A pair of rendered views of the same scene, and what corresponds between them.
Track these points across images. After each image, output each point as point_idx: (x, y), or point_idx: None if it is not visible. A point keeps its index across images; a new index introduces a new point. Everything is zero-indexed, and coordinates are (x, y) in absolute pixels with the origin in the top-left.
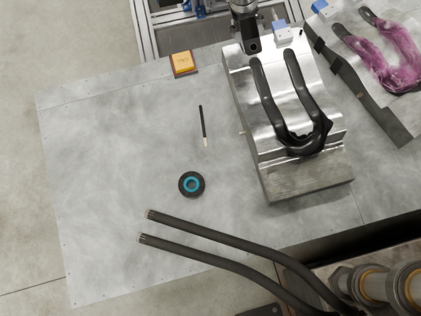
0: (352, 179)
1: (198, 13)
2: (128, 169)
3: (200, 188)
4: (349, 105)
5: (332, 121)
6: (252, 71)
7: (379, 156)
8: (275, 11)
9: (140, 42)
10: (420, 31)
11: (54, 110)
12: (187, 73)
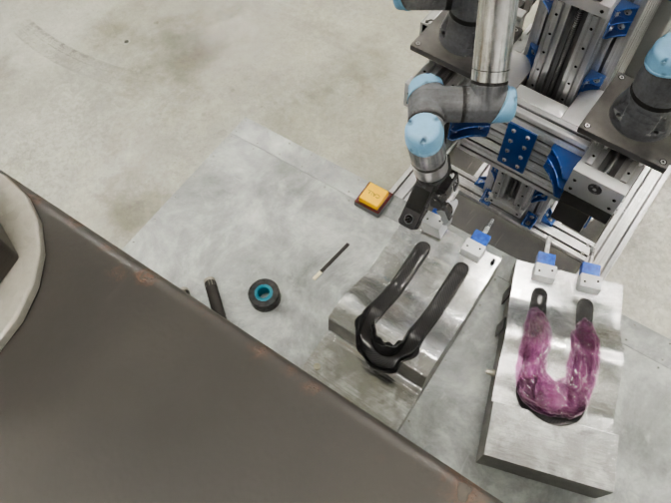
0: None
1: (485, 197)
2: (238, 236)
3: (266, 302)
4: (475, 374)
5: (417, 353)
6: (411, 252)
7: (449, 448)
8: (566, 262)
9: (406, 174)
10: (614, 372)
11: (243, 142)
12: (367, 209)
